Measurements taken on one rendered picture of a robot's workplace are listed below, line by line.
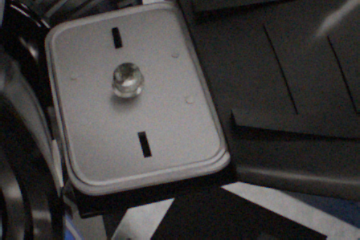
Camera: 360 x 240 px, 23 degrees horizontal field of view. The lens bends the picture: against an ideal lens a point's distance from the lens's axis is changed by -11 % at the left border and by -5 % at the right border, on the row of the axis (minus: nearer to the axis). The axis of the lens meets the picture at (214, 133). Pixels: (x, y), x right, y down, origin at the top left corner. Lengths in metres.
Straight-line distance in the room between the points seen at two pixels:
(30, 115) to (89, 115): 0.05
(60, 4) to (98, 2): 0.02
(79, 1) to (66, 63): 0.09
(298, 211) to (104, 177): 0.19
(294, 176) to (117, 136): 0.07
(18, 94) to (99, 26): 0.08
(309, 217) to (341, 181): 0.16
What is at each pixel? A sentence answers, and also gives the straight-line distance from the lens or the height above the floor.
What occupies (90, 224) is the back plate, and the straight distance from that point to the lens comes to 0.65.
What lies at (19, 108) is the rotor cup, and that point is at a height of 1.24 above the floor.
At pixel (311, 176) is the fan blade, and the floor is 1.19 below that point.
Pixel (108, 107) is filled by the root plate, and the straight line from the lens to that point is 0.37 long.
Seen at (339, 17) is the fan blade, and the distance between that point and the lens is 0.40.
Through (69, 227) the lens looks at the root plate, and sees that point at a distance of 0.44.
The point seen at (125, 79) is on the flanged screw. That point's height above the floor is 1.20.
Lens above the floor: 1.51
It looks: 62 degrees down
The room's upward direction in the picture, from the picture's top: 2 degrees counter-clockwise
